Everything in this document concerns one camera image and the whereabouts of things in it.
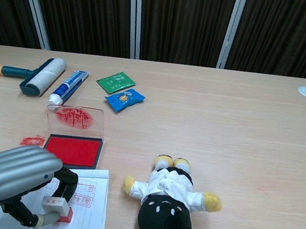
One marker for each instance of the clear red rectangular stamp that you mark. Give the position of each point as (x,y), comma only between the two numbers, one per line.
(57,206)

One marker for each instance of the red ink pad clear lid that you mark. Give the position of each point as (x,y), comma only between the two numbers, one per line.
(75,149)

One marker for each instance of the white lined notepad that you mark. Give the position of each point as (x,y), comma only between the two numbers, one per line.
(88,216)

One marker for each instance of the black plush toy white coat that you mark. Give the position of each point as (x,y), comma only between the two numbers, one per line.
(164,220)

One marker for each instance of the teal lint roller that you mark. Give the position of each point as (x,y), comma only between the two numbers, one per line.
(45,77)

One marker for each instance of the grey partition frame post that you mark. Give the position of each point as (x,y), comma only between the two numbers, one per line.
(231,31)
(34,5)
(135,19)

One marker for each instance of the green sachet packet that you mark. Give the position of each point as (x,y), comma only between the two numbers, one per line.
(116,81)

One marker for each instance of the blue white toothpaste tube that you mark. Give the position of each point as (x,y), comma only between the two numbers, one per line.
(67,86)

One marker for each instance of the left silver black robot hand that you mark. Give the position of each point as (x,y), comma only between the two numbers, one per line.
(12,172)

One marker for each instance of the blue snack packet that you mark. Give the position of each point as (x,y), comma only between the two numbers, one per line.
(125,99)

